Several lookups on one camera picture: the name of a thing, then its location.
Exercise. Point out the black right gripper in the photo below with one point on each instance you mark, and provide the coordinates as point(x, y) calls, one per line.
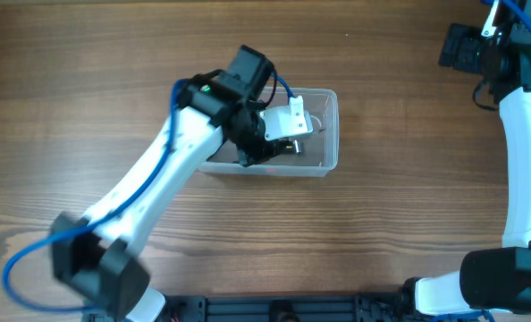
point(470, 37)

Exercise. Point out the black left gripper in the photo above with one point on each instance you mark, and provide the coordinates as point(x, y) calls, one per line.
point(248, 154)

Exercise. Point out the silver L-shaped socket wrench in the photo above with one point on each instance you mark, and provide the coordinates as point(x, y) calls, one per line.
point(296, 147)

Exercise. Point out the black red handled screwdriver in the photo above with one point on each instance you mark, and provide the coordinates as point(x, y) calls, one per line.
point(270, 170)

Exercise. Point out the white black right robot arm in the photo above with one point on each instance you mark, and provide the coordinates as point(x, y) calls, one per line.
point(495, 279)

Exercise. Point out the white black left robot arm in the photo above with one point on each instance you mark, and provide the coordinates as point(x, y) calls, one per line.
point(97, 255)

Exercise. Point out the clear plastic container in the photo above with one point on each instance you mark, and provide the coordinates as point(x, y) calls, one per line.
point(320, 148)

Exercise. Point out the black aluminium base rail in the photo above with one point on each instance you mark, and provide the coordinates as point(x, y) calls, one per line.
point(361, 307)

